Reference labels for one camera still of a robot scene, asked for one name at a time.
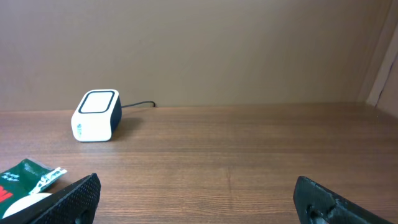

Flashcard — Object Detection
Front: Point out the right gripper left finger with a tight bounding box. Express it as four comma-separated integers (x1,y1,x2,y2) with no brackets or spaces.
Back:
1,173,101,224

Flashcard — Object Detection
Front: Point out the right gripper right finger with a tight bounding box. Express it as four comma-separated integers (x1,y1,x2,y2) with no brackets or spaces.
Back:
293,176,392,224

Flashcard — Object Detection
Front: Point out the green 3M gloves packet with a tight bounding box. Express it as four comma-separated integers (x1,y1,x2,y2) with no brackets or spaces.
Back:
1,159,67,219

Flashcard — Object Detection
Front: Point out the green lidded jar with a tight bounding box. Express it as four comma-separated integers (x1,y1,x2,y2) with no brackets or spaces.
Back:
2,193,51,218

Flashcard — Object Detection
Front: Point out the white barcode scanner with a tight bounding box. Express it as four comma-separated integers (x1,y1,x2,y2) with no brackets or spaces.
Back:
71,89,122,142

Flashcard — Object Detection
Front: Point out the black scanner cable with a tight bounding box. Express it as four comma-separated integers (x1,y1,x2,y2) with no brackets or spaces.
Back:
120,100,156,109

